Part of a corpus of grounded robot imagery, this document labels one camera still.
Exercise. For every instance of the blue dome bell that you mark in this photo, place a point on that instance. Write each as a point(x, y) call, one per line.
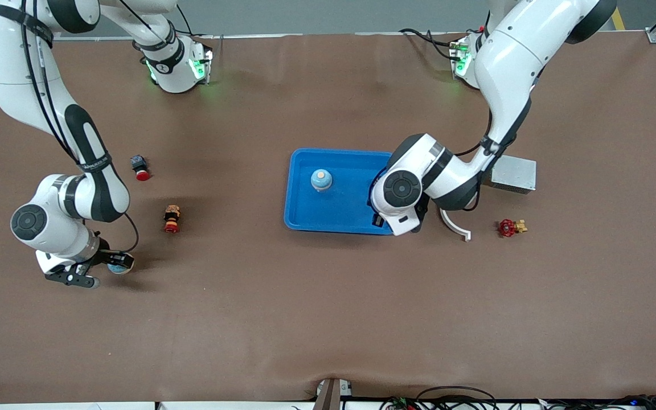
point(321, 180)
point(118, 269)

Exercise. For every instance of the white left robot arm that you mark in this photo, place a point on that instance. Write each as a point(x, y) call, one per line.
point(510, 57)

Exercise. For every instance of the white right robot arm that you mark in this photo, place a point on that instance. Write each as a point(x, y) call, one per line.
point(9, 57)

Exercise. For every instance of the blue plastic tray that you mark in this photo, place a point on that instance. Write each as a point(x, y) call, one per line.
point(339, 213)

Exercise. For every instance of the brown table cover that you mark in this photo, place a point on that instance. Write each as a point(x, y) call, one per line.
point(305, 313)

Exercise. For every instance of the silver metal box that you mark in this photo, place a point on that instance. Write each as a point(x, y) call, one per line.
point(516, 173)

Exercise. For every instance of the white curved plastic bracket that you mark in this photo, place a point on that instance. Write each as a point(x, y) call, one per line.
point(454, 226)

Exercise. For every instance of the red button yellow-topped switch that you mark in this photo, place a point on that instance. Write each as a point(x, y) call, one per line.
point(172, 219)

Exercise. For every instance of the red button black switch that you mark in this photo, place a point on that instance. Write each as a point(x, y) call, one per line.
point(140, 168)

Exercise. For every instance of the white table edge rail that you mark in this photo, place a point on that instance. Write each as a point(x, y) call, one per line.
point(49, 406)

